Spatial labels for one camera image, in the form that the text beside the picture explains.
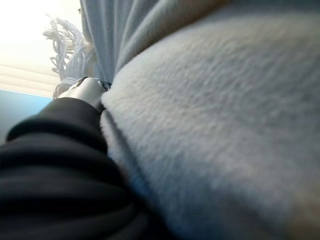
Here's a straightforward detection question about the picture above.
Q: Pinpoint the grey fringed fleece blanket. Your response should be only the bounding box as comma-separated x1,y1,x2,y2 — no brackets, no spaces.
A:
42,0,320,240

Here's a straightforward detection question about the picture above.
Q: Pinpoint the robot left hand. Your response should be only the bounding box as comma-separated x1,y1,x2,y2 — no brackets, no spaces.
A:
0,76,176,240

